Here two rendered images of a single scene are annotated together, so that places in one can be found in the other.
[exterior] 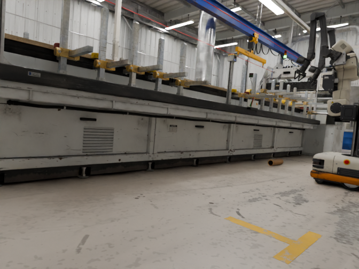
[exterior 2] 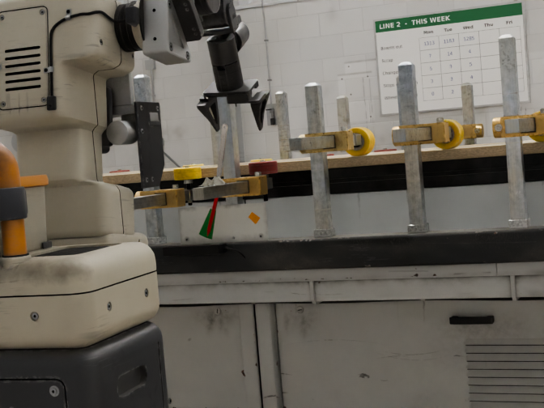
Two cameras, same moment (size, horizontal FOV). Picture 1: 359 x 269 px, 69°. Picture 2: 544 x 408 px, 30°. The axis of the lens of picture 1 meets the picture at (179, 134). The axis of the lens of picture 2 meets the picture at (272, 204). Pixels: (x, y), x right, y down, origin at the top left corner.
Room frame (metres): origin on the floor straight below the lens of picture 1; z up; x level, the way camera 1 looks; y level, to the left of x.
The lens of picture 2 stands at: (2.25, -3.42, 0.94)
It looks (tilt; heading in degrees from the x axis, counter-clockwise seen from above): 3 degrees down; 68
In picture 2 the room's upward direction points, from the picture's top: 5 degrees counter-clockwise
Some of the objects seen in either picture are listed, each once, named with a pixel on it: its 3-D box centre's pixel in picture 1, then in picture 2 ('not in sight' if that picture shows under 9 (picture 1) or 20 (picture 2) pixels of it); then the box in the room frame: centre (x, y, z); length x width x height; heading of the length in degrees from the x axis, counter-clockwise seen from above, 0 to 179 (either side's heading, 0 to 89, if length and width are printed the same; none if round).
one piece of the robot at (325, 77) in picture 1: (332, 81); (87, 135); (2.65, -1.49, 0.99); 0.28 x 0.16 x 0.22; 140
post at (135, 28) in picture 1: (133, 56); not in sight; (1.92, 0.38, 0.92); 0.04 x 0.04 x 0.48; 46
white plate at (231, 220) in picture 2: (252, 104); (222, 223); (3.13, -0.85, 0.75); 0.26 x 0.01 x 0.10; 136
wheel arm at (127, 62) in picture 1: (110, 65); not in sight; (1.74, 0.49, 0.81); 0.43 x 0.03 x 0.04; 46
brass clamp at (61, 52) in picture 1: (67, 54); not in sight; (1.58, 0.71, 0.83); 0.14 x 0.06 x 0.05; 136
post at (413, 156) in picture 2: (272, 97); (413, 158); (3.53, -1.20, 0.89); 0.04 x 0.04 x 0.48; 46
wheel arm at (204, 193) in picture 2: (260, 96); (235, 189); (3.15, -0.93, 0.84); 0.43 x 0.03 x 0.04; 46
